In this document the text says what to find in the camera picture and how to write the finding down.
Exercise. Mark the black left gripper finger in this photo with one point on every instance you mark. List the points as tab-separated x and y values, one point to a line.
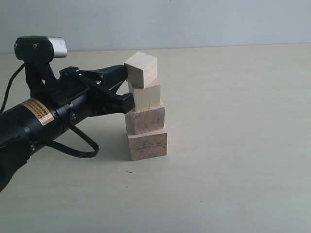
110	77
109	102

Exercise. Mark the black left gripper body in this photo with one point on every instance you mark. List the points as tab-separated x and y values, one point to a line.
71	85

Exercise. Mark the smallest wooden cube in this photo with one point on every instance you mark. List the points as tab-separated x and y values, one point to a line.
141	69

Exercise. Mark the medium wooden cube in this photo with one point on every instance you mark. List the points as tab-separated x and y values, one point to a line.
146	120

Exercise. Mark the small wooden cube front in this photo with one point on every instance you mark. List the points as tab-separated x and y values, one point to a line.
148	97

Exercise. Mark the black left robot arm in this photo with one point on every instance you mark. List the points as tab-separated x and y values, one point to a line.
50	116

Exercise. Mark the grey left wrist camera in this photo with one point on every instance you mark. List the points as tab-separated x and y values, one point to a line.
37	52

